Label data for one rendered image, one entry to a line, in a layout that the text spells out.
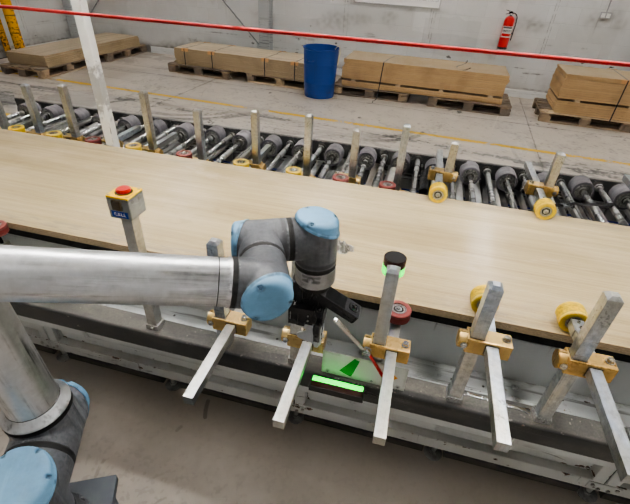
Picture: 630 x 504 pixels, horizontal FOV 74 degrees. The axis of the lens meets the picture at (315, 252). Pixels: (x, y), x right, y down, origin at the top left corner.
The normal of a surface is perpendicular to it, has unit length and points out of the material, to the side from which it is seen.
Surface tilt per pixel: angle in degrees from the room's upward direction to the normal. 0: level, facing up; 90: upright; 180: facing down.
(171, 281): 56
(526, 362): 90
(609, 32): 90
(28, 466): 5
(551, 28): 90
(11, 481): 5
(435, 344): 90
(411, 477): 0
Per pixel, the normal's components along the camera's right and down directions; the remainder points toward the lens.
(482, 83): -0.29, 0.54
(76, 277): 0.28, 0.00
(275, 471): 0.05, -0.82
